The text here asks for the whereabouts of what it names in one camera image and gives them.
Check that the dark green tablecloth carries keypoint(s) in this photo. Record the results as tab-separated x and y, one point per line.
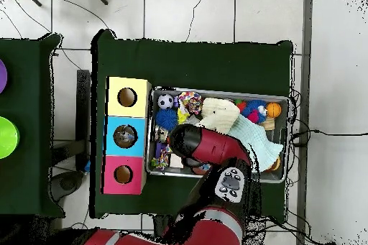
187	61

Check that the blue spiky toy with eyes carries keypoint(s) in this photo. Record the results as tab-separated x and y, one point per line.
254	110

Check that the side table with green cloth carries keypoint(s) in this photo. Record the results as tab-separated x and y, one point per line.
26	112

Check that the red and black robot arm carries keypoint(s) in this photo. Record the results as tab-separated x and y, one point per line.
212	147

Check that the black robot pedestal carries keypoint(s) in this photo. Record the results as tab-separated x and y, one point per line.
161	222

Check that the lime green disc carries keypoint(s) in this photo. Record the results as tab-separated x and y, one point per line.
7	137

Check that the wooden box with three holes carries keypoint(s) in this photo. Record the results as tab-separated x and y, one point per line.
141	107

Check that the silver mesh bin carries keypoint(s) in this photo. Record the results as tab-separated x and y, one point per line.
164	95

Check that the blue spiky ball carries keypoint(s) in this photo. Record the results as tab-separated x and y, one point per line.
166	119

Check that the cream cloth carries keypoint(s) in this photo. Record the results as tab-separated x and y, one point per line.
218	112

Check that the purple disc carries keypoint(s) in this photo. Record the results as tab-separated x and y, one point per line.
2	77

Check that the small orange basketball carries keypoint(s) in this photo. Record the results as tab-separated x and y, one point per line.
273	110

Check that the mint green cloth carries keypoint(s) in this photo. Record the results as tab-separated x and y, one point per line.
258	141

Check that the small soccer ball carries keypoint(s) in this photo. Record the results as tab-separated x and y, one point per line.
166	100

